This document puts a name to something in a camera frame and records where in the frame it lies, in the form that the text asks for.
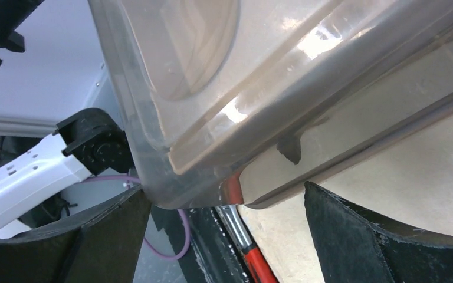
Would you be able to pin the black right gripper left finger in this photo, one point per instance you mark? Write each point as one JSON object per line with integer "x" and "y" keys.
{"x": 99, "y": 244}

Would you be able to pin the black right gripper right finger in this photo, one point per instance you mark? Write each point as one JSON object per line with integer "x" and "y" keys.
{"x": 355, "y": 244}

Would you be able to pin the beige translucent plastic toolbox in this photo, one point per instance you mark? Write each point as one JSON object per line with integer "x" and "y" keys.
{"x": 237, "y": 102}

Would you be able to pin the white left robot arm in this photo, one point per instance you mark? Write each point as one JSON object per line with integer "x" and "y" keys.
{"x": 81, "y": 148}

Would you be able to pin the red handled adjustable wrench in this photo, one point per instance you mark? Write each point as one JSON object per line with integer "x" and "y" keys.
{"x": 256, "y": 263}

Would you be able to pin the aluminium frame rail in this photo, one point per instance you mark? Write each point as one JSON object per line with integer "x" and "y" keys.
{"x": 21, "y": 127}

